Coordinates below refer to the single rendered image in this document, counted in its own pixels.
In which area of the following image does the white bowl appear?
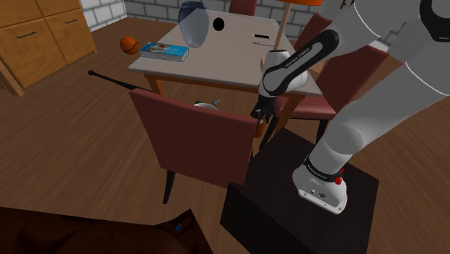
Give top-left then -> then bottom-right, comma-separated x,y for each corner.
193,102 -> 219,111

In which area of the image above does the blue book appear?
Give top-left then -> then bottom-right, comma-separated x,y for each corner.
139,41 -> 190,63

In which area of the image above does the orange basketball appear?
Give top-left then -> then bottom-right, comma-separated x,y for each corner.
119,36 -> 140,56

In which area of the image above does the lamp with orange shade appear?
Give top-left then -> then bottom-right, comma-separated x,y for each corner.
273,0 -> 324,52

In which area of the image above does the dark robot stand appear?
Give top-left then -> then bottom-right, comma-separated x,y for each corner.
219,127 -> 380,254

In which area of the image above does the red chair with black legs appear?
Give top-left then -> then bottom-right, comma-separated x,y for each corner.
228,0 -> 258,17
128,87 -> 260,205
259,13 -> 390,150

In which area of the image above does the grey table with wooden legs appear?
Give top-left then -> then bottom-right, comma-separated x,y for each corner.
127,8 -> 324,138

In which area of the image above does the blue grey vase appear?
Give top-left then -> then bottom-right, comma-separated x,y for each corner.
177,1 -> 211,48

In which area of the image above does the wooden cabinet with drawers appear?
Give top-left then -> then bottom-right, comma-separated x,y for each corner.
0,0 -> 97,97

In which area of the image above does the black baseball bat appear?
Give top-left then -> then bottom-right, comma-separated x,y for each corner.
87,69 -> 153,93

